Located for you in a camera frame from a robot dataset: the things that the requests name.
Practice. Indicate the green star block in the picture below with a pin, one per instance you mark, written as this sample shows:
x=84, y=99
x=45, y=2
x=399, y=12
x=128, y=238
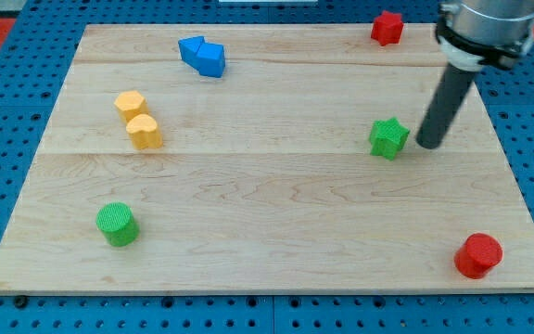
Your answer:
x=387, y=138

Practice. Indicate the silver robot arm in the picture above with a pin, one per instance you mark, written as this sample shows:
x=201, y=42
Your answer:
x=478, y=33

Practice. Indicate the red star block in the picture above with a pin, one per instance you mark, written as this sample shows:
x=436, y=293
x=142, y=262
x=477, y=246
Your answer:
x=387, y=28

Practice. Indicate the light wooden board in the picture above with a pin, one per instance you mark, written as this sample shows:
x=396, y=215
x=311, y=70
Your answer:
x=265, y=183

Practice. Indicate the blue pentagon block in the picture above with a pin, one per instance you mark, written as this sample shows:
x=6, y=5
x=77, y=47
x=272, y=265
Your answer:
x=211, y=60

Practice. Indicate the yellow heart block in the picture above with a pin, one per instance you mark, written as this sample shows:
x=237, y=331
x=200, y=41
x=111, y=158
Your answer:
x=144, y=132

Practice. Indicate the blue cube block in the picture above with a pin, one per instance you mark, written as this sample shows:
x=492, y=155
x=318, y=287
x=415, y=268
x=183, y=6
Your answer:
x=188, y=48

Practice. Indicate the yellow hexagon block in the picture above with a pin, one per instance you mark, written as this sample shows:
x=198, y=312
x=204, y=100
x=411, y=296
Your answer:
x=130, y=104

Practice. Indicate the green cylinder block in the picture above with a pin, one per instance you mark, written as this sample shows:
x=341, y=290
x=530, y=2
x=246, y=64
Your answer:
x=117, y=224

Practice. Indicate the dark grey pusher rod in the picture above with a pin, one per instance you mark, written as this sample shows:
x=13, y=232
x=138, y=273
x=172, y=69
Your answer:
x=448, y=97

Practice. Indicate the red cylinder block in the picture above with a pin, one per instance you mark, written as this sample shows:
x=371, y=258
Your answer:
x=478, y=255

